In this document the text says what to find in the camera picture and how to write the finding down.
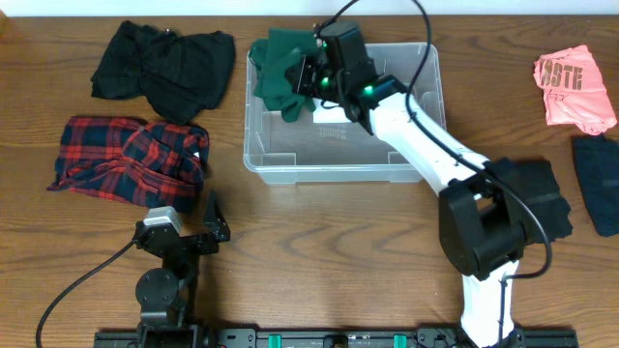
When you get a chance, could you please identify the dark green shirt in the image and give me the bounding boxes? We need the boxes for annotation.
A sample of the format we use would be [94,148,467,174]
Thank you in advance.
[248,28,318,123]

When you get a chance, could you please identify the large black garment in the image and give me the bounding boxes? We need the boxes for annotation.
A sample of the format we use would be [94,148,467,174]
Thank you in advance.
[91,20,236,125]

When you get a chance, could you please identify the black shirt with tape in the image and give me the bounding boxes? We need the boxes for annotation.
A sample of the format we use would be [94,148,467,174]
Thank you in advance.
[486,159,573,243]

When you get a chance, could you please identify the coral pink printed t-shirt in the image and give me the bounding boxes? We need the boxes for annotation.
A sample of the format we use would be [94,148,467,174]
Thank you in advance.
[533,45,618,135]

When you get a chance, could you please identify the navy blue shirt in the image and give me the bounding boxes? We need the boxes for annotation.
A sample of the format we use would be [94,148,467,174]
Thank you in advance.
[572,134,618,237]

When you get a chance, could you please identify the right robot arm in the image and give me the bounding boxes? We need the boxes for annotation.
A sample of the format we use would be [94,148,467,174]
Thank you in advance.
[286,19,527,347]

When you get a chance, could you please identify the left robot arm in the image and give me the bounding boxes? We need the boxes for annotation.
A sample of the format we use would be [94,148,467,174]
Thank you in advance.
[133,191,230,329]

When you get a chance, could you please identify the white label in bin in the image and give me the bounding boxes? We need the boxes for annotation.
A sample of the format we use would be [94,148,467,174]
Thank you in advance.
[312,99,350,124]

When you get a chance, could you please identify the red navy plaid shirt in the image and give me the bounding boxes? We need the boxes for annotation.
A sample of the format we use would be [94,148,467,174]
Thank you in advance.
[47,116,210,214]

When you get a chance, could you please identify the clear plastic storage bin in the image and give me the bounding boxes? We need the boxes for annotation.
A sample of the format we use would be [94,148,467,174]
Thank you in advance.
[243,43,446,185]

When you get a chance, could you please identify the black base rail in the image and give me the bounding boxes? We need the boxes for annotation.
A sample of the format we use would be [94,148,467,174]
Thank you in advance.
[93,326,580,348]

